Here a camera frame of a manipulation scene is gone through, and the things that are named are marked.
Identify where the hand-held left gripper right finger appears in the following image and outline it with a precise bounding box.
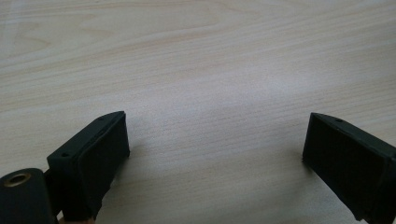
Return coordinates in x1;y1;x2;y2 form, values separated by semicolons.
302;112;396;224

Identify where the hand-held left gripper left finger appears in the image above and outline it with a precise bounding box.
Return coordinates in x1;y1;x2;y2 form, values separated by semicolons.
46;110;131;222

